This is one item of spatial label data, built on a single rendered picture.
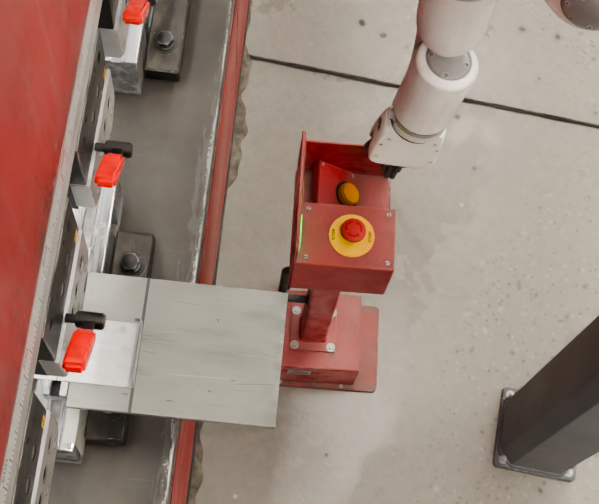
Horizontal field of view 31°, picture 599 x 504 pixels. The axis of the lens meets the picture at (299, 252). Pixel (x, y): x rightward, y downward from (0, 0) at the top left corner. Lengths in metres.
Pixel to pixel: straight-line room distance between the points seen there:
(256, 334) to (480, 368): 1.16
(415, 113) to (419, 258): 1.11
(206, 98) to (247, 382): 0.50
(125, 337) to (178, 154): 0.35
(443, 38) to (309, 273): 0.55
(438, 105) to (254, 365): 0.41
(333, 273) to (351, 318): 0.65
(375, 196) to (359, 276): 0.16
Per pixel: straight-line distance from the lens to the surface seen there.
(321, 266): 1.69
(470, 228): 2.61
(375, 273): 1.71
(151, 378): 1.40
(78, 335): 1.12
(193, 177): 1.63
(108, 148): 1.22
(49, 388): 1.41
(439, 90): 1.41
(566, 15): 1.07
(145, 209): 1.61
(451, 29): 1.30
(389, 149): 1.59
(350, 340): 2.34
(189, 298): 1.43
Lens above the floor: 2.35
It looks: 69 degrees down
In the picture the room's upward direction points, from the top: 11 degrees clockwise
